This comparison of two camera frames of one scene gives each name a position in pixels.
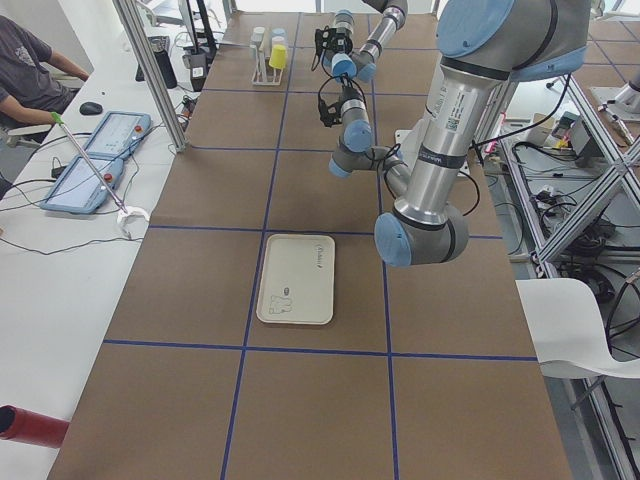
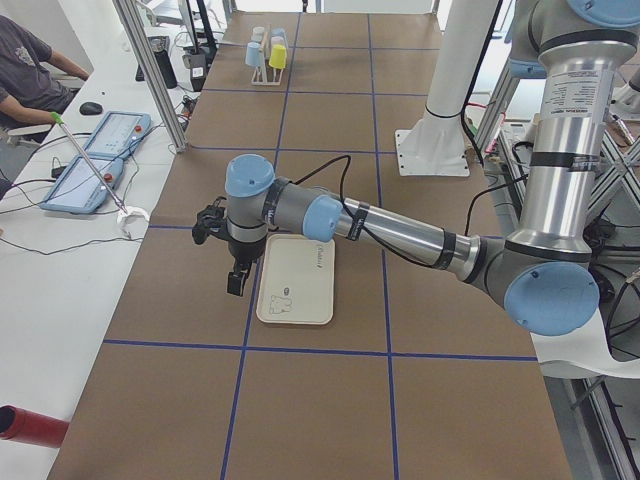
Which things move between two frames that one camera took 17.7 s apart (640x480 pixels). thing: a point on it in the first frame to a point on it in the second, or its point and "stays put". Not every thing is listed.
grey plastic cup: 257,34 stays put
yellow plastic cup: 278,56 stays put
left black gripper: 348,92 to 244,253
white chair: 568,332 stays put
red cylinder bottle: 29,427 stays put
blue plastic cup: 342,63 to 254,54
